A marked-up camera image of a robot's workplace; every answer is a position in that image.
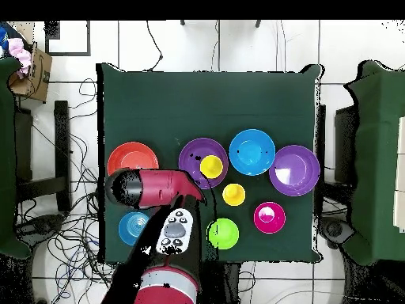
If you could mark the black chair base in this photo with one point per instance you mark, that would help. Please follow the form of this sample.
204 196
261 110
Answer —
335 229
41 226

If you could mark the dark green tablecloth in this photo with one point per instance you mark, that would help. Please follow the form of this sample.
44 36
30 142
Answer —
205 104

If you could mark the blue small bowl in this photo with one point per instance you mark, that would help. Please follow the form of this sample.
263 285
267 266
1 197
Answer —
129 228

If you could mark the blue item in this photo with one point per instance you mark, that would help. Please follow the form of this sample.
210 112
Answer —
3 38

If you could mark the green small bowl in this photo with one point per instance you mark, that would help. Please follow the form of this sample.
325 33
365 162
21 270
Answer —
223 236

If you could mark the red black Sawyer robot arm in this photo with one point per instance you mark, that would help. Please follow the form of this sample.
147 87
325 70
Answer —
158 186

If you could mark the yellow stepped cup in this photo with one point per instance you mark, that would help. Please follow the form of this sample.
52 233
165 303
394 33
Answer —
234 194

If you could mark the black metal stand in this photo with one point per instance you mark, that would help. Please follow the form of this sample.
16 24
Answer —
61 152

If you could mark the cardboard box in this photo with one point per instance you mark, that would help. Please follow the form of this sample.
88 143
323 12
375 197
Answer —
38 76

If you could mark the pink-red small bowl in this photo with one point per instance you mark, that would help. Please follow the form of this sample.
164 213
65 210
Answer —
269 223

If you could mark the orange large bowl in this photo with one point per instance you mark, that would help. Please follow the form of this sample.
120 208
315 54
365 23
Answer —
133 155

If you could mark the green cloth covered table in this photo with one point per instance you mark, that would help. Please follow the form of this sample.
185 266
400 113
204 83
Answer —
376 158
6 158

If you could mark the black square frame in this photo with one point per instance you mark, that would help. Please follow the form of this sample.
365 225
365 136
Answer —
68 54

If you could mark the pink cloth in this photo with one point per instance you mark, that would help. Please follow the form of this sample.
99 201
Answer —
19 52

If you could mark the yellow smooth cup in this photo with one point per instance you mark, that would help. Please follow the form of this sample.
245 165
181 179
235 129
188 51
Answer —
211 166

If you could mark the black cabinet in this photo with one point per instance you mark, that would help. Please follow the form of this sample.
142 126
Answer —
345 142

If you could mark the blue large bowl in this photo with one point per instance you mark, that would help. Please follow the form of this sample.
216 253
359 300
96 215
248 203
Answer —
252 152

